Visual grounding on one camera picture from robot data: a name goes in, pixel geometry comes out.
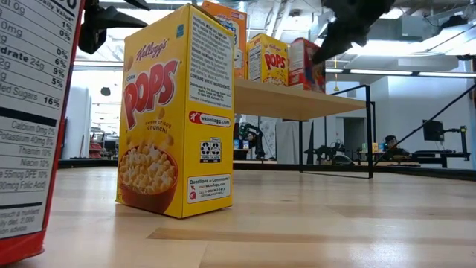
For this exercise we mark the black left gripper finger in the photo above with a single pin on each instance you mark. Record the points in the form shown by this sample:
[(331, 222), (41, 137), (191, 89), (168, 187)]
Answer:
[(115, 20), (141, 3)]

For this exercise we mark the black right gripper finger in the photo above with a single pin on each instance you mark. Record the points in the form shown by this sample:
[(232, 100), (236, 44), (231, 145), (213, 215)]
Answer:
[(332, 42)]

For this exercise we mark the red Froot Loops cereal box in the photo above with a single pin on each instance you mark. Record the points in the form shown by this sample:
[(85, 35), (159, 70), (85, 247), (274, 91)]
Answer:
[(29, 111), (310, 76)]

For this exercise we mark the yellow Corn Pops cereal box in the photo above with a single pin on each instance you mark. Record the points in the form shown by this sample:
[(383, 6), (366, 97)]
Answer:
[(273, 59), (156, 111)]

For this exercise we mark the orange Mini Wheats cereal box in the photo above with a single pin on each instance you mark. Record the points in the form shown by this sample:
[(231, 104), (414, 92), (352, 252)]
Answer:
[(240, 22)]

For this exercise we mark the black monitor on arm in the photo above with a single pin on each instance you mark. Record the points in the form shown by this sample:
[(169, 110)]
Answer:
[(433, 130)]

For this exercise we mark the black background robot arm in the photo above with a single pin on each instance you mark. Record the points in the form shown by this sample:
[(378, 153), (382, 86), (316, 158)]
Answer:
[(256, 137)]

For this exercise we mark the wooden shelf with black legs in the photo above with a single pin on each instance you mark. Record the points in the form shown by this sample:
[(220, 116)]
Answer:
[(290, 102)]

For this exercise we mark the yellow hanging pendant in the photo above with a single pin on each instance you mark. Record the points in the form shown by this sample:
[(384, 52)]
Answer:
[(335, 80)]

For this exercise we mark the black round hanging object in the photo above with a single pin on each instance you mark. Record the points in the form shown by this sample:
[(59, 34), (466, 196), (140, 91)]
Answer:
[(105, 91)]

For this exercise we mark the black background robot station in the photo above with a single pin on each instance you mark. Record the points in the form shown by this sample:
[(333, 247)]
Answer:
[(327, 152)]

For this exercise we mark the person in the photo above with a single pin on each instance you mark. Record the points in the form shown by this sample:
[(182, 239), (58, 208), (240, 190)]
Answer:
[(390, 143)]

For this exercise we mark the red background cart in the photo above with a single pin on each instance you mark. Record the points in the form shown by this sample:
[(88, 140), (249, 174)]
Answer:
[(95, 149)]

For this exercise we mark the black background desk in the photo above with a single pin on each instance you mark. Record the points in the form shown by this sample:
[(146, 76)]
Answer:
[(442, 156)]

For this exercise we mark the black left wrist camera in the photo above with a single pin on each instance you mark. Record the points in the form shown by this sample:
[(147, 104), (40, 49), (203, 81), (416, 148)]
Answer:
[(91, 39)]

